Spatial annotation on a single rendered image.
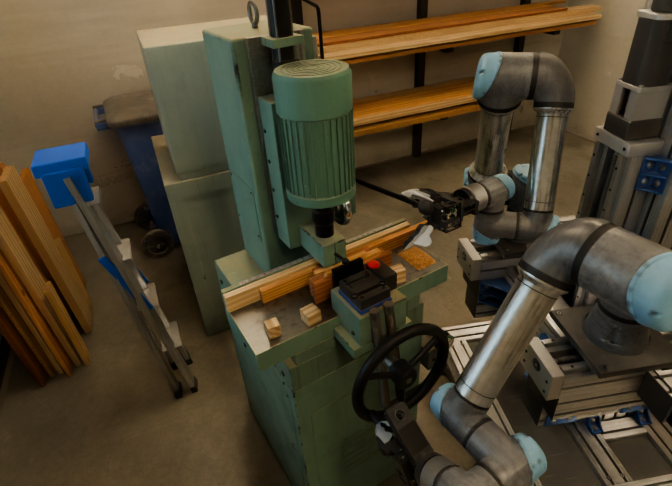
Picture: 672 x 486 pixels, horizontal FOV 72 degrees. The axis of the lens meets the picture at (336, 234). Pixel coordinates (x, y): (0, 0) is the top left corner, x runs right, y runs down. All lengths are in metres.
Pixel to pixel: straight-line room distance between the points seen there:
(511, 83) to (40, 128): 2.90
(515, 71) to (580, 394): 0.83
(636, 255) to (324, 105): 0.63
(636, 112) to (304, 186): 0.80
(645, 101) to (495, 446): 0.85
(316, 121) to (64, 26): 2.51
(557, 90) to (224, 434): 1.74
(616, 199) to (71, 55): 2.98
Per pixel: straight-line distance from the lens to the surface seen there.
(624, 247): 0.82
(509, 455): 0.93
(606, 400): 1.48
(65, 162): 1.71
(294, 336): 1.15
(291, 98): 1.01
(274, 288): 1.24
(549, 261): 0.86
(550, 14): 4.17
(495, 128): 1.40
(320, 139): 1.03
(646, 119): 1.35
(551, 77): 1.30
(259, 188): 1.31
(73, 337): 2.54
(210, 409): 2.23
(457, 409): 0.96
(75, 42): 3.37
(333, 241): 1.22
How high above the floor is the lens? 1.71
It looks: 33 degrees down
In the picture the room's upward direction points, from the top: 4 degrees counter-clockwise
